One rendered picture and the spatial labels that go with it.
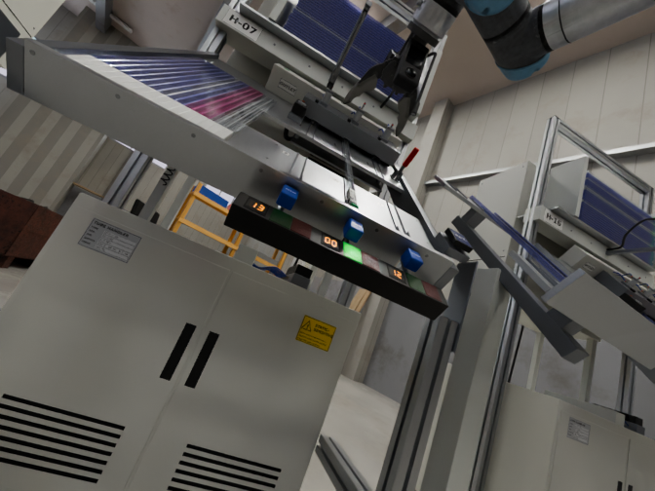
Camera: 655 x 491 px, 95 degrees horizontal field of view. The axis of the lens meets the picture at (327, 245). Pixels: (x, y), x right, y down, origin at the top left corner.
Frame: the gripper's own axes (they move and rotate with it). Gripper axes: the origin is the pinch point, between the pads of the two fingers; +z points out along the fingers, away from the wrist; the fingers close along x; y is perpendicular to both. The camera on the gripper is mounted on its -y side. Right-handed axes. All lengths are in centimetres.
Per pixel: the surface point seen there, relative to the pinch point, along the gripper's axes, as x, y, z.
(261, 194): 14.5, -35.7, 6.6
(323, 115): 9.7, 18.3, 10.8
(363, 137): -4.1, 18.4, 10.4
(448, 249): -19.4, -30.7, 2.7
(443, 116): -225, 579, 87
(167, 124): 29.5, -35.1, 3.5
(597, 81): -327, 446, -79
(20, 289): 48, -43, 47
